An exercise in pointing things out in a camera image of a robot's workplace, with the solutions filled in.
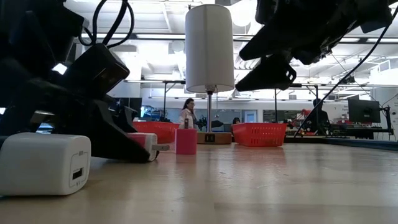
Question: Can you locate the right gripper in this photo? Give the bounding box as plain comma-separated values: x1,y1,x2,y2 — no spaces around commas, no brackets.
235,0,357,92

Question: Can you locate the black computer monitor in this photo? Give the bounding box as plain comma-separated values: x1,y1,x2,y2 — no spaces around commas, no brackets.
115,97,143,118
347,98,382,124

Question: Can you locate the long ceiling light bar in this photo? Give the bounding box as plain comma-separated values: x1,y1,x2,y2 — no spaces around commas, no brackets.
135,32,398,44

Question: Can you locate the pink adapter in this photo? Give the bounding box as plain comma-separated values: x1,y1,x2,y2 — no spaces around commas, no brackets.
174,117,198,156

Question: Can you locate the red plastic basket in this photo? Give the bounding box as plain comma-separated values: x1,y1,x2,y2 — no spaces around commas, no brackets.
231,123,288,147
132,121,180,144

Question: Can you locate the black background desk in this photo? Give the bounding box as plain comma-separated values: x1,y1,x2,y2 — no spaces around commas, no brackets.
329,126,394,140

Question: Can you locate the black aluminium table frame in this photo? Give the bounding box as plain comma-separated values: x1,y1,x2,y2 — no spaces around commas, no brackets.
284,136,398,152

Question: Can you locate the white shade table lamp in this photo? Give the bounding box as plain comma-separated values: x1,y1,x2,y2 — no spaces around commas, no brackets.
185,3,236,145

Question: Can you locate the red and white adapter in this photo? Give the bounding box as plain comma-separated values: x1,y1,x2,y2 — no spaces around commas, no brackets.
127,132,170,162

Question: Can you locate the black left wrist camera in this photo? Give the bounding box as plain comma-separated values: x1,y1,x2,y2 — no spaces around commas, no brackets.
67,43,131,99

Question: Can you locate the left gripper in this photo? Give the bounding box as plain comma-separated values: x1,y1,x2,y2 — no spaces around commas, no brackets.
0,58,152,164

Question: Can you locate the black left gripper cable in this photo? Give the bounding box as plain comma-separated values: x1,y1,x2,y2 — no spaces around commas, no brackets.
79,0,135,49

